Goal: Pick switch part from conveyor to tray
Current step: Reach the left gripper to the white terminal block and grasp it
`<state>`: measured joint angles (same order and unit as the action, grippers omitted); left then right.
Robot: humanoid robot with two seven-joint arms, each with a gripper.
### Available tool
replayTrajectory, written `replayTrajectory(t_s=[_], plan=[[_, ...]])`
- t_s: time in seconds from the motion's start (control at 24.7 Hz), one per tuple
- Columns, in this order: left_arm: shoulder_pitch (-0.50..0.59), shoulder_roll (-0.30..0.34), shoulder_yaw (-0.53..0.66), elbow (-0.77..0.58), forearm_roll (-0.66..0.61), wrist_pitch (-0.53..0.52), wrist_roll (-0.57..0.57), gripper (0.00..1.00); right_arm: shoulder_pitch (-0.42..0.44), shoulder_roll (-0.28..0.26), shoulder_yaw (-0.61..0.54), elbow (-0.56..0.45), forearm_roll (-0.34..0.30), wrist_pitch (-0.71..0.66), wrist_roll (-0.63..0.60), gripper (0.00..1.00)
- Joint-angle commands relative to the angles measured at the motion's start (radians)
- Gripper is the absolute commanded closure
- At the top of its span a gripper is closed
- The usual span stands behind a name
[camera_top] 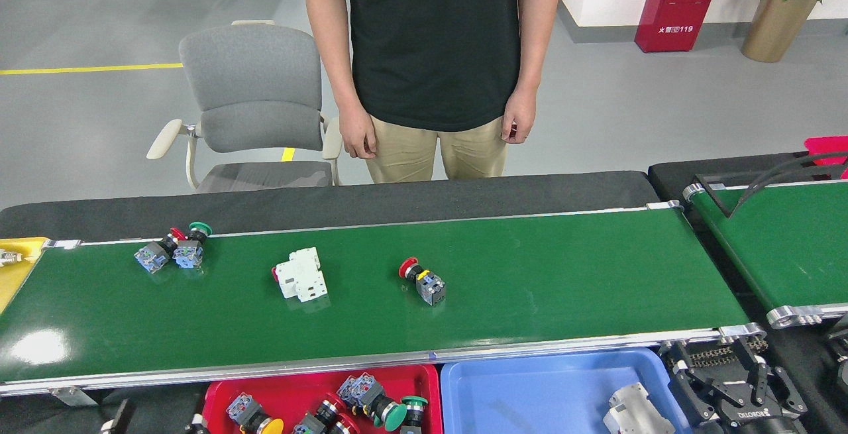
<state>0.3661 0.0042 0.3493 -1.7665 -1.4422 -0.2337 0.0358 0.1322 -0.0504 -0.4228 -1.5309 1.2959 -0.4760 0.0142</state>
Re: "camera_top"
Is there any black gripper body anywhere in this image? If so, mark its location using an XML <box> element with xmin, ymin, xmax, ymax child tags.
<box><xmin>717</xmin><ymin>400</ymin><xmax>806</xmax><ymax>434</ymax></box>

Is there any yellow mushroom push button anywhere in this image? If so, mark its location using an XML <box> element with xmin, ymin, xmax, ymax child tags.
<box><xmin>225</xmin><ymin>392</ymin><xmax>285</xmax><ymax>434</ymax></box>

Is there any white circuit breaker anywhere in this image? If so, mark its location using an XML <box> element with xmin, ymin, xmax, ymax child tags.
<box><xmin>272</xmin><ymin>247</ymin><xmax>329</xmax><ymax>303</ymax></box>
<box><xmin>602</xmin><ymin>382</ymin><xmax>678</xmax><ymax>434</ymax></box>

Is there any green mushroom push button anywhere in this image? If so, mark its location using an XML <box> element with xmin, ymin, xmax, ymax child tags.
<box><xmin>337</xmin><ymin>372</ymin><xmax>408</xmax><ymax>433</ymax></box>
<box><xmin>399</xmin><ymin>396</ymin><xmax>429</xmax><ymax>434</ymax></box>
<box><xmin>172</xmin><ymin>222</ymin><xmax>213</xmax><ymax>270</ymax></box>

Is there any grey office chair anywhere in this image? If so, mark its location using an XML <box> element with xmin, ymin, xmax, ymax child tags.
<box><xmin>146</xmin><ymin>20</ymin><xmax>343</xmax><ymax>194</ymax></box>

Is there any black conveyor motor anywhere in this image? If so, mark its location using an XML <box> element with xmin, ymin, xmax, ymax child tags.
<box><xmin>825</xmin><ymin>315</ymin><xmax>848</xmax><ymax>408</ymax></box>

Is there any red plastic tray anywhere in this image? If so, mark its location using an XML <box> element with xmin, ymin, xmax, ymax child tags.
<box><xmin>202</xmin><ymin>363</ymin><xmax>443</xmax><ymax>434</ymax></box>

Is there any short green conveyor belt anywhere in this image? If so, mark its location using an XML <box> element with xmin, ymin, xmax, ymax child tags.
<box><xmin>682</xmin><ymin>179</ymin><xmax>848</xmax><ymax>329</ymax></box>

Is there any yellow plastic tray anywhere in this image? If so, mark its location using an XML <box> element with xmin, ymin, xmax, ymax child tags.
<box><xmin>0</xmin><ymin>237</ymin><xmax>50</xmax><ymax>315</ymax></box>

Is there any blue plastic tray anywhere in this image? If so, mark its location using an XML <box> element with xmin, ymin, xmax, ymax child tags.
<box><xmin>440</xmin><ymin>347</ymin><xmax>693</xmax><ymax>434</ymax></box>

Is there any long green conveyor belt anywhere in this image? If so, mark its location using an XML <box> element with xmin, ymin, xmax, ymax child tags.
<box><xmin>0</xmin><ymin>201</ymin><xmax>767</xmax><ymax>396</ymax></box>

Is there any person's left hand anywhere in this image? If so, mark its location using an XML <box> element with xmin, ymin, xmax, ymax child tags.
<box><xmin>501</xmin><ymin>88</ymin><xmax>538</xmax><ymax>145</ymax></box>

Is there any person's right hand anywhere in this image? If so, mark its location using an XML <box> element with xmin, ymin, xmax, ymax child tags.
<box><xmin>339</xmin><ymin>103</ymin><xmax>379</xmax><ymax>160</ymax></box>

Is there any red plastic bin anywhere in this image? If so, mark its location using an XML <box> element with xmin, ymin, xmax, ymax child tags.
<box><xmin>804</xmin><ymin>136</ymin><xmax>848</xmax><ymax>180</ymax></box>

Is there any potted plant in gold planter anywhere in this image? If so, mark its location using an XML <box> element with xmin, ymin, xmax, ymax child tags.
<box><xmin>737</xmin><ymin>0</ymin><xmax>848</xmax><ymax>64</ymax></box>

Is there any red fire extinguisher box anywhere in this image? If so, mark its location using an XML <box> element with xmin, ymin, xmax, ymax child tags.
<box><xmin>634</xmin><ymin>0</ymin><xmax>728</xmax><ymax>54</ymax></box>

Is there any person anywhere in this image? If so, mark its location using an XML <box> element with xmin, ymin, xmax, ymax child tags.
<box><xmin>303</xmin><ymin>0</ymin><xmax>564</xmax><ymax>184</ymax></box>

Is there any black drive chain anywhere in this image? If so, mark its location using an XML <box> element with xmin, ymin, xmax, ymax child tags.
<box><xmin>686</xmin><ymin>338</ymin><xmax>769</xmax><ymax>367</ymax></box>

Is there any black conveyor guide bracket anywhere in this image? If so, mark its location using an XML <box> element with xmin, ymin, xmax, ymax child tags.
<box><xmin>692</xmin><ymin>152</ymin><xmax>848</xmax><ymax>218</ymax></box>

